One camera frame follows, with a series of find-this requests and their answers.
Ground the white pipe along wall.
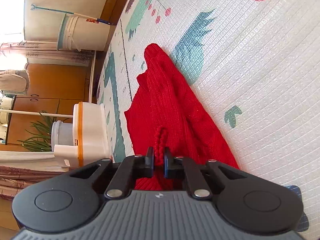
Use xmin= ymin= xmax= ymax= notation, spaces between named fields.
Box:
xmin=88 ymin=51 xmax=97 ymax=103

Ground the brown patterned curtain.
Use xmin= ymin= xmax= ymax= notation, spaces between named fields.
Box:
xmin=1 ymin=162 xmax=73 ymax=200

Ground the wooden cabinet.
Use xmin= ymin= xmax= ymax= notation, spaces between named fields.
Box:
xmin=6 ymin=64 xmax=91 ymax=146

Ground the animal print play mat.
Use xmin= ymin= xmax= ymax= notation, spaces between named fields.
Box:
xmin=97 ymin=0 xmax=319 ymax=239

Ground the white orange child potty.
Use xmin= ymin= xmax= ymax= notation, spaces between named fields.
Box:
xmin=51 ymin=102 xmax=111 ymax=168

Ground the red knitted sweater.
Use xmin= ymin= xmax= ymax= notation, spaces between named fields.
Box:
xmin=124 ymin=43 xmax=239 ymax=191

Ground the white planter with green plant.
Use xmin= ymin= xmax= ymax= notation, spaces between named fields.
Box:
xmin=18 ymin=111 xmax=58 ymax=152

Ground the white plastic bucket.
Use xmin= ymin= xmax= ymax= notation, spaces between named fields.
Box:
xmin=56 ymin=14 xmax=110 ymax=51

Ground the blue handled mop stick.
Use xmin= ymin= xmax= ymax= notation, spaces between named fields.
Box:
xmin=31 ymin=4 xmax=116 ymax=25

